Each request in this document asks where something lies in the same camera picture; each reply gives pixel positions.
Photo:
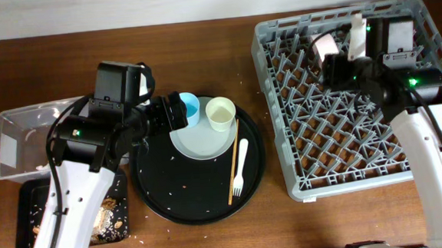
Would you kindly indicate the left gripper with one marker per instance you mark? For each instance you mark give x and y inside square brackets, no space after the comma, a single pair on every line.
[165,122]

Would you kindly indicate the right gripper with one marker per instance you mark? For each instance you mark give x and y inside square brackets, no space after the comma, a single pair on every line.
[333,67]

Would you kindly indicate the pink bowl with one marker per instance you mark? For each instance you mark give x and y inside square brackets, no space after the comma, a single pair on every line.
[324,46]

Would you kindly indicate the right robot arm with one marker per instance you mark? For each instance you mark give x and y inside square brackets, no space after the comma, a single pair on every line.
[381,63]

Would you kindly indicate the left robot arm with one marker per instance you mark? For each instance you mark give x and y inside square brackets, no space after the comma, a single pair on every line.
[71,209]

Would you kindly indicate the grey dishwasher rack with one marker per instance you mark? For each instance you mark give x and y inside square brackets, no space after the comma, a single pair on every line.
[332,142]

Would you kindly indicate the blue plastic cup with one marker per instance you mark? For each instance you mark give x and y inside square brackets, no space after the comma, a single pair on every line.
[192,105]

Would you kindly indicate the light grey plate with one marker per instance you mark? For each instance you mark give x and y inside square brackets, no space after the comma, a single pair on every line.
[202,142]

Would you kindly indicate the cream plastic cup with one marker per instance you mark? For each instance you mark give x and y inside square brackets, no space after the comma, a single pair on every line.
[220,113]

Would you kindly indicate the round black serving tray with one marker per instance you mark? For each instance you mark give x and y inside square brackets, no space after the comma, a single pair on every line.
[195,192]

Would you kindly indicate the wooden chopstick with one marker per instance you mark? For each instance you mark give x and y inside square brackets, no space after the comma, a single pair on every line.
[233,165]

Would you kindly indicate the white plastic fork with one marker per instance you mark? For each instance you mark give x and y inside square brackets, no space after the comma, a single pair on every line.
[238,180]

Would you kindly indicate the food scraps pile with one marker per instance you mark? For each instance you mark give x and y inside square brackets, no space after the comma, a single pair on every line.
[111,223]

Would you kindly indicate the clear plastic bin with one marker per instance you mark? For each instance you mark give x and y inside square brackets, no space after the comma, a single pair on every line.
[23,133]

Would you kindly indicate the black rectangular tray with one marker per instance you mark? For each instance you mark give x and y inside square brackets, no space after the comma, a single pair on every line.
[32,199]

